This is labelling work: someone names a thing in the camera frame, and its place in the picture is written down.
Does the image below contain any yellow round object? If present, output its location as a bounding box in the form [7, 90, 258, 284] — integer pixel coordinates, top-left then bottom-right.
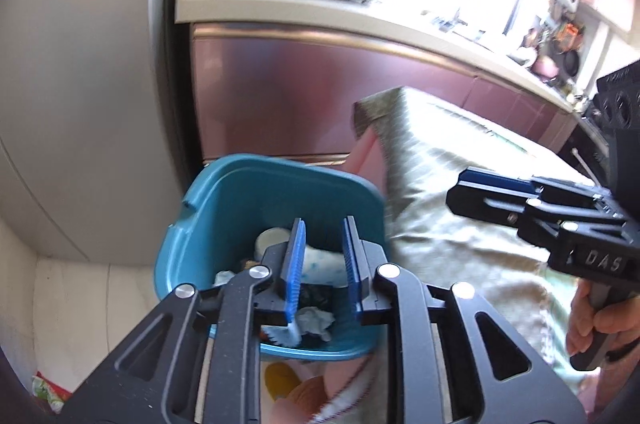
[264, 362, 302, 401]

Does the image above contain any green red packet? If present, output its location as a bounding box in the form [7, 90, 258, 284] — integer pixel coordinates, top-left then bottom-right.
[31, 371, 72, 416]

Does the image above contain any pink pot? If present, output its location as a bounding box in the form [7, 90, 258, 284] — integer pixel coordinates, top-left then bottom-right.
[530, 54, 560, 78]

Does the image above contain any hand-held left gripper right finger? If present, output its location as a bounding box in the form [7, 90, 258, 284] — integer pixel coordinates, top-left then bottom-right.
[342, 215, 587, 424]

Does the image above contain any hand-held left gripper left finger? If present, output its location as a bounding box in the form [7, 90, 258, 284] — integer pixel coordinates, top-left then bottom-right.
[67, 218, 307, 424]

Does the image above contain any printed tablecloth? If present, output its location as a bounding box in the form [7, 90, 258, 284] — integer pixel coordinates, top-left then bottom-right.
[353, 87, 602, 386]

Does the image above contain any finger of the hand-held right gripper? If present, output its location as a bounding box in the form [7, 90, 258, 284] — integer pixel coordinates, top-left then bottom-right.
[446, 181, 568, 251]
[459, 167, 626, 217]

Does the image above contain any black frying pan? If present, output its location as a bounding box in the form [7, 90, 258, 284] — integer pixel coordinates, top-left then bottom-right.
[562, 48, 582, 78]

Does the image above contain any purple kitchen cabinet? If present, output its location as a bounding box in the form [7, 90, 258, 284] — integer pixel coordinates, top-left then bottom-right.
[175, 0, 577, 166]

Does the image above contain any black built-in oven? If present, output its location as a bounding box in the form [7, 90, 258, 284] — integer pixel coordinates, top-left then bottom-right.
[555, 114, 617, 186]

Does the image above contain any silver refrigerator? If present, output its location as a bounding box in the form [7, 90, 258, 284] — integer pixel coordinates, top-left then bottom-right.
[0, 0, 202, 263]

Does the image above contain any person's right hand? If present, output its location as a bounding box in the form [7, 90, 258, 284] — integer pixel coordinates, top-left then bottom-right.
[566, 277, 640, 355]

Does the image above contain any trash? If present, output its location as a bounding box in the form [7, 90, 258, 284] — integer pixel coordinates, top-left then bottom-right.
[254, 227, 352, 288]

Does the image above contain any teal plastic bin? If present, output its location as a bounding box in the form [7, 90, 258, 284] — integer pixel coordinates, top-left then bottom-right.
[154, 154, 386, 363]

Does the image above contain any white tissue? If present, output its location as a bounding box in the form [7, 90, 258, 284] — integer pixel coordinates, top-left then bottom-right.
[299, 307, 335, 343]

